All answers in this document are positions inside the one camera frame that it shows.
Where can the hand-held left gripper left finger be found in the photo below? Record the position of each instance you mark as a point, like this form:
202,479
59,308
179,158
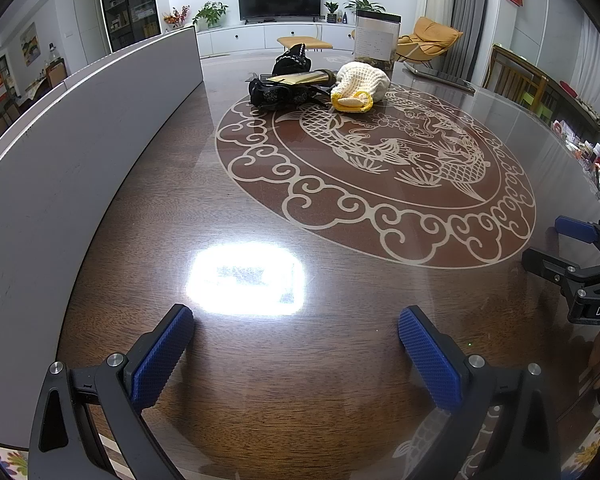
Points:
162,355

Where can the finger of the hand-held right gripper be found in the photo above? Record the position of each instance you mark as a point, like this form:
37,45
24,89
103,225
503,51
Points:
550,262
575,229

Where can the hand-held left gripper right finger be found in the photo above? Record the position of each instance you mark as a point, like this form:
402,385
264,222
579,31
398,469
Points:
430,360

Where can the black knitted pouch white trim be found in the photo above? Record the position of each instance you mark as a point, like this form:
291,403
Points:
292,62

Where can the wooden desktop with fish pattern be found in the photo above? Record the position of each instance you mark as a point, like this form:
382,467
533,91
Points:
330,310

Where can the cluttered wooden sideboard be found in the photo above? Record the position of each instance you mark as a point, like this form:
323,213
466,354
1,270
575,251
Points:
580,115

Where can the wooden dining chair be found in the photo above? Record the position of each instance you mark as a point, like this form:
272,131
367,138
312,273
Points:
515,80

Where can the grey flat remote bar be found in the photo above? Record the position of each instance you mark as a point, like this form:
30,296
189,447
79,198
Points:
440,78

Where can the grey partition board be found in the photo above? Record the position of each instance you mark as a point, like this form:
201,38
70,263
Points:
80,160

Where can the orange lounge chair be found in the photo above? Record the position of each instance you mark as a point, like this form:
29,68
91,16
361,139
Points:
422,52
437,32

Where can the grey curtain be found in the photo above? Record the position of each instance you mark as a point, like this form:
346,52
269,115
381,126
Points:
472,10

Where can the cream knitted pouch yellow trim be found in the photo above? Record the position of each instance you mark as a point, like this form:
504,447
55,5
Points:
365,80

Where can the clear plastic jar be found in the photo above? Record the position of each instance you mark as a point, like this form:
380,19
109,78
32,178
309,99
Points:
377,40

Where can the gold flat packet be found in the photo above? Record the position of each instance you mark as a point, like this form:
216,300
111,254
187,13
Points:
305,78

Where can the large leafy potted plant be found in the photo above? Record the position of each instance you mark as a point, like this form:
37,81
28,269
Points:
362,2

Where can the white television cabinet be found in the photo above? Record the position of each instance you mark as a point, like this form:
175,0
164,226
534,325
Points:
245,39

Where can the small green potted plant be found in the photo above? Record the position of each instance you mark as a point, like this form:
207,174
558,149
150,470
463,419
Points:
331,10

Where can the framed landscape painting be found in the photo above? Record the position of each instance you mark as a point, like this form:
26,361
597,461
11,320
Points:
30,44

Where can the red flowers in vase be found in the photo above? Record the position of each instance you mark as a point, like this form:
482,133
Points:
176,16

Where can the bushy green potted plant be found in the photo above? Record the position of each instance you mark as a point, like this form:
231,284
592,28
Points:
210,14

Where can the dark glass display cabinet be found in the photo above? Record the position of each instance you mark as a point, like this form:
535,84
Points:
130,5

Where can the black television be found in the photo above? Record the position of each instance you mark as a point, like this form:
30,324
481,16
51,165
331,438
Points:
280,1

